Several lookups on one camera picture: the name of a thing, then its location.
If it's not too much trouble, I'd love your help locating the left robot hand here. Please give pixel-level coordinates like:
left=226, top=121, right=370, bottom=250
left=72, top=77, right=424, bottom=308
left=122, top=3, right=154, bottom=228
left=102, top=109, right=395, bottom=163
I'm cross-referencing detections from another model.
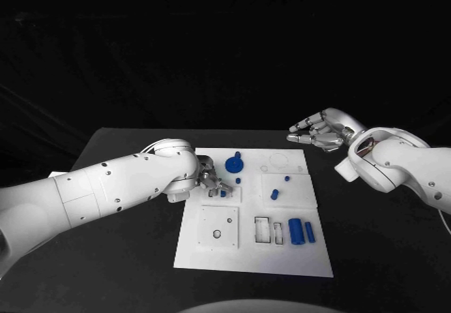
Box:
left=194, top=155, right=235, bottom=199

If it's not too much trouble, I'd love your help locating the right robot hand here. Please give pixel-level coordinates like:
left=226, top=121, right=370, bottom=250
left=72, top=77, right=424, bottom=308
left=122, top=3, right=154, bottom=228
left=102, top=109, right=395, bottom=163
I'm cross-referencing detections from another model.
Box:
left=285, top=107, right=369, bottom=153

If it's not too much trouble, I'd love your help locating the white task board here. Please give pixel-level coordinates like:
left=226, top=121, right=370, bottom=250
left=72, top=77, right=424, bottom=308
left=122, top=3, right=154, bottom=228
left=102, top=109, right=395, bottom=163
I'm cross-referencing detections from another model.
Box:
left=173, top=147, right=334, bottom=279

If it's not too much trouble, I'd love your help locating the large blue cylinder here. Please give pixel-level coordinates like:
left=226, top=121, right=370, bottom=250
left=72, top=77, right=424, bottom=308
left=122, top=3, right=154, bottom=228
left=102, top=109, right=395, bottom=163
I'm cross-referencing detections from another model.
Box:
left=288, top=218, right=307, bottom=246

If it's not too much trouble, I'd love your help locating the long thin blue cylinder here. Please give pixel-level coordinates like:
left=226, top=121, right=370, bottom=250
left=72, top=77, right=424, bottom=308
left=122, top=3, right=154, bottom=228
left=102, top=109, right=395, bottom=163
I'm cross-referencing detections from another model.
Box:
left=304, top=221, right=317, bottom=244

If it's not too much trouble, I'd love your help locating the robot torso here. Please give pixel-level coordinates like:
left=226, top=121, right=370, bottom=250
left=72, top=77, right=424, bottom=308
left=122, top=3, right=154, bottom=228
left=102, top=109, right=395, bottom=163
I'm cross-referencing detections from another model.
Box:
left=177, top=298, right=349, bottom=313

